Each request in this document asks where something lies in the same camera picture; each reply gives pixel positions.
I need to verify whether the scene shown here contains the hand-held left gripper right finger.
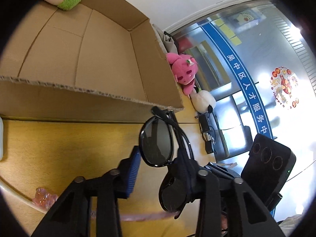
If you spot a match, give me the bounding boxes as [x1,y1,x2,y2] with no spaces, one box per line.
[173,150,282,237]

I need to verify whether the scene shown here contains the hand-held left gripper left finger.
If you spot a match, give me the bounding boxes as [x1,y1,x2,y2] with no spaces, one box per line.
[31,146,142,237]

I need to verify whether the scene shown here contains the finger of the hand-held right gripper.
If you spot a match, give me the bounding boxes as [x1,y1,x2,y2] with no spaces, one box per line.
[206,162,244,180]

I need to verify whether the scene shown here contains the black sunglasses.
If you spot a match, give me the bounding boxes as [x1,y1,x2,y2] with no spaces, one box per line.
[139,106,195,220]

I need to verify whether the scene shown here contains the pink pen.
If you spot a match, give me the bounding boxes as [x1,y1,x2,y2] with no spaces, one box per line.
[32,188,178,224]

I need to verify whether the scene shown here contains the brown cardboard box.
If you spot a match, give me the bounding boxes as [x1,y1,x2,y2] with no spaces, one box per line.
[0,0,185,122]

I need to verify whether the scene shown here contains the white round plush toy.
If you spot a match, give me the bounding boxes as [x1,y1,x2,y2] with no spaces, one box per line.
[191,89,217,113]

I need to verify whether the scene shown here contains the round red window decal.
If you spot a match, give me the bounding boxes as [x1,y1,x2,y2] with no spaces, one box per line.
[270,67,300,110]

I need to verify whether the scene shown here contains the blue window banner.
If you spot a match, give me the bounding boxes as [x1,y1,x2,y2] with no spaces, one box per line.
[197,21,274,141]

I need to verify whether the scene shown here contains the magenta plush toy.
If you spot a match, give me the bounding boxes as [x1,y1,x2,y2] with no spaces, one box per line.
[166,52,199,95]

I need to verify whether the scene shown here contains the grey cloth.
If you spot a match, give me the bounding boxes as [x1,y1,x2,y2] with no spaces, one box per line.
[152,24,179,55]

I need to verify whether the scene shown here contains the cartoon animal poster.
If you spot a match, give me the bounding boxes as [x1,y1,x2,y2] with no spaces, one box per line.
[227,7,267,27]

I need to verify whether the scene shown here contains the black charger with cables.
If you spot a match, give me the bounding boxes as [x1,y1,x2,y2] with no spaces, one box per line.
[197,112,218,155]

